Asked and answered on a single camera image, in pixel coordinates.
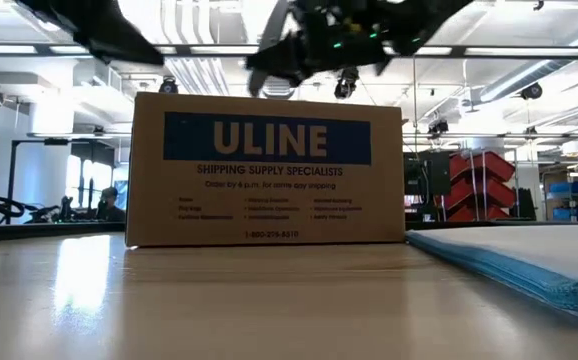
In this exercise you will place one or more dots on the brown Uline cardboard box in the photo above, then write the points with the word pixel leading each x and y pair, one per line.
pixel 269 200

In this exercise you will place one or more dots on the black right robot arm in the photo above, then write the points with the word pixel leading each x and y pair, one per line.
pixel 429 20

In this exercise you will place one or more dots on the person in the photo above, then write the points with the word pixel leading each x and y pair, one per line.
pixel 110 210

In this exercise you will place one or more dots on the silver ceiling duct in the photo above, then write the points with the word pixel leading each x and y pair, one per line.
pixel 534 75

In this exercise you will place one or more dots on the red storage bin rack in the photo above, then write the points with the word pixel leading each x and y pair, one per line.
pixel 489 190

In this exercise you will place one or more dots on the distant black robot arms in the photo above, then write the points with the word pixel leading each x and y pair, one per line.
pixel 64 210

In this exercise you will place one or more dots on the black metal stand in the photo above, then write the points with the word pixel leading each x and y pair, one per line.
pixel 44 142

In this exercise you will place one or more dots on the black equipment cabinet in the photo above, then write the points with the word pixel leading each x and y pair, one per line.
pixel 436 175

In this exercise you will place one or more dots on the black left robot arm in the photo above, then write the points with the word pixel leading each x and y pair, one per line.
pixel 109 30

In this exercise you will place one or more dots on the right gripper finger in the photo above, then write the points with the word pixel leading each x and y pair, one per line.
pixel 304 60

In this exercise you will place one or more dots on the white mesh blue-zipper bag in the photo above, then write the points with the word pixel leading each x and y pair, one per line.
pixel 519 250

